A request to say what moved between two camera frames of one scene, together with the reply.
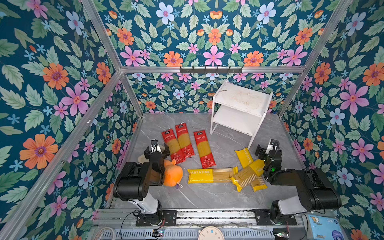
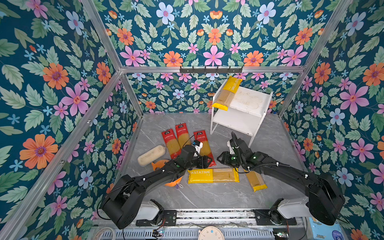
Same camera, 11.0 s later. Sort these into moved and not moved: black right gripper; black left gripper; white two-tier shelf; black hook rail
Moved: black right gripper; black left gripper
Not moved: black hook rail; white two-tier shelf
